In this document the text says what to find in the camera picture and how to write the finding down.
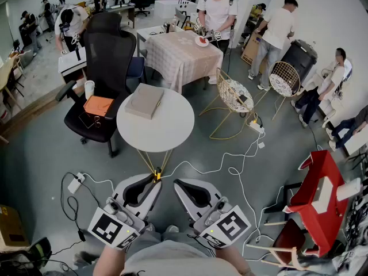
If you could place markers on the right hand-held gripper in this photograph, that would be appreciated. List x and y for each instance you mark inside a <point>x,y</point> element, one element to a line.
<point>227,226</point>

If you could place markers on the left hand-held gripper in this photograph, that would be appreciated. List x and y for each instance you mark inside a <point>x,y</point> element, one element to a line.
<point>115,229</point>

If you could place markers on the person's left forearm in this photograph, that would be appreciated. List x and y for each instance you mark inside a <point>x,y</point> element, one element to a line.
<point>110,262</point>

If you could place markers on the person's right forearm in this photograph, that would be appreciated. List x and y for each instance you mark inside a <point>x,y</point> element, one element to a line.
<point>233,262</point>

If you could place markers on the person's left shoe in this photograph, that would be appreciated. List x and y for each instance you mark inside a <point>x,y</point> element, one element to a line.
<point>150,227</point>

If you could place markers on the person's shoe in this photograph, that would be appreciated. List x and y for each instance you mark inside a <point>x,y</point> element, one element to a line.
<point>172,229</point>
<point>150,227</point>

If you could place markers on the person's right shoe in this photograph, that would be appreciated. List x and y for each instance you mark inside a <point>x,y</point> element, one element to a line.
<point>172,229</point>

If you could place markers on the person's legs in jeans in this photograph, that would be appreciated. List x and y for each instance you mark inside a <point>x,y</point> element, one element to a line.
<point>152,237</point>

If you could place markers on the person's light t-shirt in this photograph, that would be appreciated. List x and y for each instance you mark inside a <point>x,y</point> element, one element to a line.
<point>178,260</point>

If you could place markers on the round white table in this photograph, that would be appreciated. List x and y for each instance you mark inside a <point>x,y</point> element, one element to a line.
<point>161,131</point>

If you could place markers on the white charger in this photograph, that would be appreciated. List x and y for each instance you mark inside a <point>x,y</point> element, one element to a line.
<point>261,145</point>

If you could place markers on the eyeglasses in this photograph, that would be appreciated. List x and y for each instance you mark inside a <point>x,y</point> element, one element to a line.
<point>97,122</point>

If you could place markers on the black tablet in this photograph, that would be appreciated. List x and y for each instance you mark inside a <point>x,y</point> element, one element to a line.
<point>86,120</point>

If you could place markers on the white power strip yellow plug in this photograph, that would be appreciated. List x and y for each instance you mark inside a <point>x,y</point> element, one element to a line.
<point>256,127</point>

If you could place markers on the flat beige box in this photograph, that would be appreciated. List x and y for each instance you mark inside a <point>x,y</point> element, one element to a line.
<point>143,101</point>

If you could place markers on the orange box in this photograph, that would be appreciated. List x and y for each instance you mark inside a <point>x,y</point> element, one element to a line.
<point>97,105</point>

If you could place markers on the wooden chair with red seat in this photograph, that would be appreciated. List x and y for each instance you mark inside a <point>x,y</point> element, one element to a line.
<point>289,237</point>

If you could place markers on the black phone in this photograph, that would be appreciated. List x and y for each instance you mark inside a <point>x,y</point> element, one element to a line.
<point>243,98</point>

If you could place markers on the black bag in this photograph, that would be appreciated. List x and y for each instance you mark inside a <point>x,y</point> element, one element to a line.
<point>37,252</point>

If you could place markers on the white cup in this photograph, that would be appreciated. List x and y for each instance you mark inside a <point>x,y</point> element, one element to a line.
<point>89,89</point>

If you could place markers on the white box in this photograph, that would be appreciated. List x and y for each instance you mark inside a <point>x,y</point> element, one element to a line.
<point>322,195</point>

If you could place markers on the blue chair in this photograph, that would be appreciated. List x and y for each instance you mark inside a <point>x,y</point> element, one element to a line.
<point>135,68</point>

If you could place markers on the cardboard box with yellow label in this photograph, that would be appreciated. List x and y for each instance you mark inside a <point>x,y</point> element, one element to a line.
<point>11,229</point>

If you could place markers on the table with checkered cloth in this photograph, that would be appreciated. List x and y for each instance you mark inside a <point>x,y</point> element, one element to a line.
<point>178,56</point>

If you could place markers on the black mesh office chair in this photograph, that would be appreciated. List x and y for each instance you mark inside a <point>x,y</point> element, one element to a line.
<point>106,53</point>

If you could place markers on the small white table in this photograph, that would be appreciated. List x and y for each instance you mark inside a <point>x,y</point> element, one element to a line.
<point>69,62</point>

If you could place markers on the white cylinder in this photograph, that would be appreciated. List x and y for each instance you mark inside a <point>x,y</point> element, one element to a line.
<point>348,189</point>

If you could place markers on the white plate with red food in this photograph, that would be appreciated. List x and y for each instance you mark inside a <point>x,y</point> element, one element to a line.
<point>201,41</point>

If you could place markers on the upright cardboard box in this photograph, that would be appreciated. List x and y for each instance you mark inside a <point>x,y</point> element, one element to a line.
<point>250,50</point>

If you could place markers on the black bin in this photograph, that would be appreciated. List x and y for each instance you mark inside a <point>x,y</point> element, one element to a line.
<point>300,56</point>

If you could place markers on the wooden desk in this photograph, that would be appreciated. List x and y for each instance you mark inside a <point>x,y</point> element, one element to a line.
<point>5,76</point>

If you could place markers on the white counter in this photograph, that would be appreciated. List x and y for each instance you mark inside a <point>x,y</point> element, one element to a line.
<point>166,9</point>

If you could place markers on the black swivel chair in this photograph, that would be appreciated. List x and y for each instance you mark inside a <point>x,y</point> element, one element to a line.
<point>142,0</point>

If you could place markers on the black metal stool frame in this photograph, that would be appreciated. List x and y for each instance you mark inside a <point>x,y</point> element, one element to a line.
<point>286,195</point>

